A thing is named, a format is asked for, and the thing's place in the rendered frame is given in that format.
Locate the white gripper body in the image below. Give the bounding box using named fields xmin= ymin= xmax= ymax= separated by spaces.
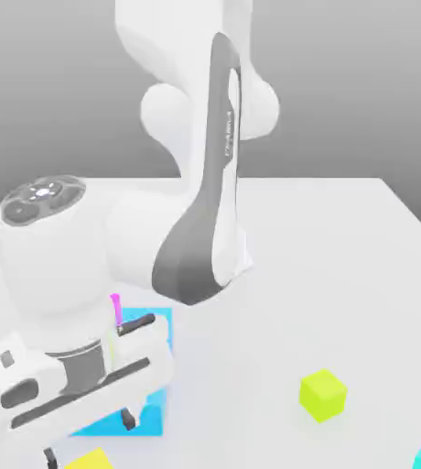
xmin=5 ymin=317 xmax=176 ymax=453

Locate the small lime green cube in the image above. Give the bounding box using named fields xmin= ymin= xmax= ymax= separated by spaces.
xmin=298 ymin=368 xmax=350 ymax=425

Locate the small yellow cube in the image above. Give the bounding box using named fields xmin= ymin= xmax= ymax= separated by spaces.
xmin=63 ymin=446 xmax=115 ymax=469

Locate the small magenta cube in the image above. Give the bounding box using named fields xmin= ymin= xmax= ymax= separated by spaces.
xmin=109 ymin=292 xmax=124 ymax=327

